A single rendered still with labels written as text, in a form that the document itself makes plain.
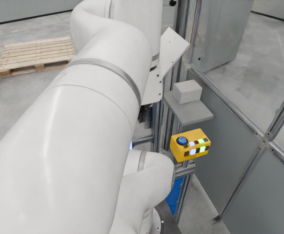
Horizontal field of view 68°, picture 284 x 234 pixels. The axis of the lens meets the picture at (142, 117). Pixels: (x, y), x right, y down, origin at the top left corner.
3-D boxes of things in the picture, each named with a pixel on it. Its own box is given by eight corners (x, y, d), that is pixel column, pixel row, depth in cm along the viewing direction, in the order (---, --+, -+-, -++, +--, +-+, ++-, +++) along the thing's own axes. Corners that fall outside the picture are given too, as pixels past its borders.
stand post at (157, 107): (153, 171, 210) (160, 67, 133) (157, 178, 204) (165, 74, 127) (149, 172, 209) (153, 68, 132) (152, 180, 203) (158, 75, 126)
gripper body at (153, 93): (122, 70, 43) (125, 112, 50) (168, 63, 45) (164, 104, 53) (113, 55, 48) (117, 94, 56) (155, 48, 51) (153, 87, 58)
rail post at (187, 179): (175, 223, 174) (190, 167, 121) (177, 228, 171) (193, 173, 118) (171, 224, 173) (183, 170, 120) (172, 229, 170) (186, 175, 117)
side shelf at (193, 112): (188, 90, 170) (189, 87, 168) (213, 118, 145) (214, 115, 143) (160, 95, 164) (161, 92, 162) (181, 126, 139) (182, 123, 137)
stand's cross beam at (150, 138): (151, 137, 171) (151, 133, 169) (153, 140, 168) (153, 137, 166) (129, 142, 167) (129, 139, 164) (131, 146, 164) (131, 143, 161)
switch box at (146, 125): (162, 125, 170) (164, 104, 155) (145, 129, 166) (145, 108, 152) (158, 118, 176) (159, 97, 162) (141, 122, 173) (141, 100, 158)
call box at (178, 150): (196, 141, 111) (200, 127, 104) (207, 156, 104) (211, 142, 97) (169, 149, 108) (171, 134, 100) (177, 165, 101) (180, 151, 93)
